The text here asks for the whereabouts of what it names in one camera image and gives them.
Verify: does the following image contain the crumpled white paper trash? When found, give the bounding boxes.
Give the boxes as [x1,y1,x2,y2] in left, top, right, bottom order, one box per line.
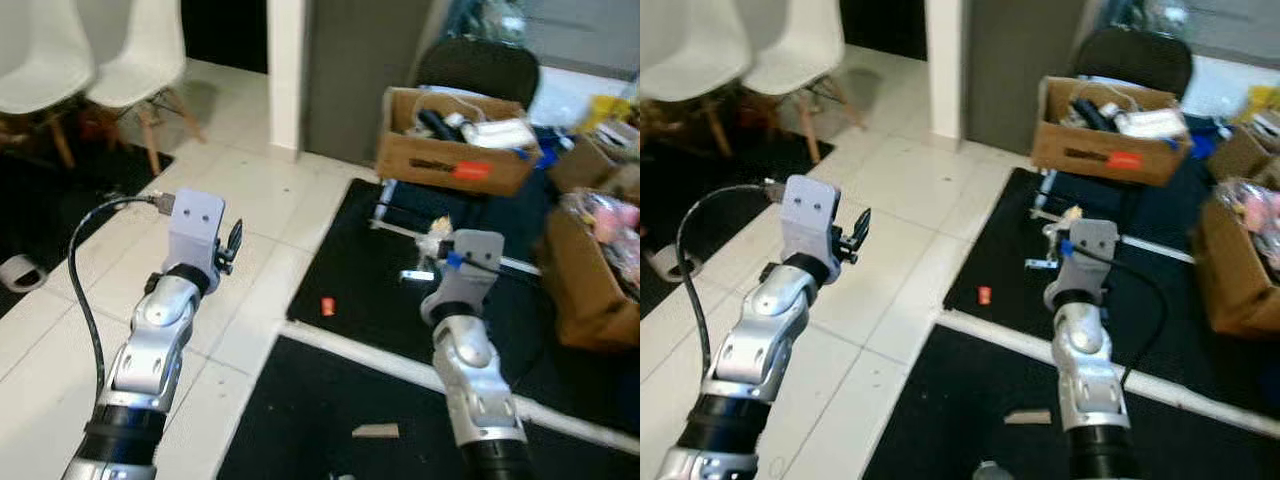
[419,214,457,269]
[1042,204,1087,263]

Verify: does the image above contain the black floor mat under boxes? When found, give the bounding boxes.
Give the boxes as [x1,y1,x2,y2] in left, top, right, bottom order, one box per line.
[942,166,1280,417]
[286,177,641,437]

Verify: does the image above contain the black rug under chairs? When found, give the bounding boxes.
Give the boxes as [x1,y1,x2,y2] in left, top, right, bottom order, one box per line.
[0,138,175,321]
[640,128,807,313]

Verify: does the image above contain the white round tape roll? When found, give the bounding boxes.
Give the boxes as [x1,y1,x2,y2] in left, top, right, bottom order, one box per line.
[647,246,702,284]
[0,254,47,294]

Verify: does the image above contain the black floor mat with scrap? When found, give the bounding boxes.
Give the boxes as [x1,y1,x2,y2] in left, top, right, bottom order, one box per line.
[214,334,641,480]
[860,324,1280,480]

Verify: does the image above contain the white pillar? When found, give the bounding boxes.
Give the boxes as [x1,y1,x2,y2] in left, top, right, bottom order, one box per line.
[924,0,970,143]
[267,0,312,163]

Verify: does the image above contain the white plastic chair wooden legs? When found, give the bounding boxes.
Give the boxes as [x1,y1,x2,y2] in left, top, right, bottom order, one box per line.
[0,0,97,169]
[640,0,763,161]
[740,0,867,167]
[84,0,208,178]

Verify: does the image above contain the grey door panel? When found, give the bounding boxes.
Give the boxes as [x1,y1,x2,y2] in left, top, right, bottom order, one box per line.
[304,0,453,169]
[964,0,1103,159]

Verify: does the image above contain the cardboard box with orange label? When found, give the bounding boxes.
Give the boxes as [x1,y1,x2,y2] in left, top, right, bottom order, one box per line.
[375,86,543,197]
[1030,76,1193,189]

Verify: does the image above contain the black device in box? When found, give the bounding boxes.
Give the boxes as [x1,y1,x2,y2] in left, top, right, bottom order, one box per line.
[416,107,458,142]
[1071,97,1113,132]

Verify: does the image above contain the pink and clear plastic bag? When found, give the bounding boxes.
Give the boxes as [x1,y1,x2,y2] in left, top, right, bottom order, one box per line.
[1213,178,1280,273]
[562,188,641,291]

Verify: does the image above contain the large brown cardboard box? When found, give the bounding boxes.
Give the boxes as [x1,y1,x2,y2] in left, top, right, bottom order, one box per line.
[540,203,641,353]
[1194,193,1280,339]

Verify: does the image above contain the small brown cardboard box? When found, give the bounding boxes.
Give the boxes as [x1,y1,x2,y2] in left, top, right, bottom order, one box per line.
[1204,112,1280,187]
[547,118,641,201]

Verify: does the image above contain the yellow bag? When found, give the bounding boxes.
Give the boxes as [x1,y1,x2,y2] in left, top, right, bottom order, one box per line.
[584,94,638,131]
[1240,86,1280,123]

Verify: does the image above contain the white flat pack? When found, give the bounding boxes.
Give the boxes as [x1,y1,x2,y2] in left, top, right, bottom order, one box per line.
[1113,107,1188,141]
[463,117,538,151]

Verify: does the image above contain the black office chair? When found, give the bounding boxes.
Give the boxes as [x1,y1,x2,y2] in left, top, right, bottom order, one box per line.
[414,36,542,109]
[1074,26,1194,99]

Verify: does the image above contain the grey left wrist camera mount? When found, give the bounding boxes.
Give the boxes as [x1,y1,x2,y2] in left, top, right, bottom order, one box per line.
[165,188,227,277]
[780,175,842,263]

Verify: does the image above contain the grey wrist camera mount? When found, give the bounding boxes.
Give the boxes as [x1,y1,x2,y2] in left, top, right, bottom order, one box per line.
[438,229,507,303]
[780,175,842,263]
[1054,219,1120,297]
[165,188,227,277]

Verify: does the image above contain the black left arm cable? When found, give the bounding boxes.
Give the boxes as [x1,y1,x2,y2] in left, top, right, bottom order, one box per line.
[675,182,791,383]
[67,194,178,403]

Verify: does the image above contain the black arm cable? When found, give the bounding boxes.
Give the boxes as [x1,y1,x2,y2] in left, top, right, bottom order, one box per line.
[1085,244,1172,391]
[675,182,791,383]
[67,194,178,403]

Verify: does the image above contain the white metal frame bar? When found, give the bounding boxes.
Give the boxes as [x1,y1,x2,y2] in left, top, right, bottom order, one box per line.
[369,178,547,277]
[1029,168,1197,267]

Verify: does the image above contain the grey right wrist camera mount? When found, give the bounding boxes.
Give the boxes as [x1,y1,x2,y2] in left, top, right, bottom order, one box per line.
[1054,219,1120,297]
[438,229,507,303]

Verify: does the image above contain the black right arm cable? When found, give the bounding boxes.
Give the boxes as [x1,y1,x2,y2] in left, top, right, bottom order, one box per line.
[1085,244,1172,391]

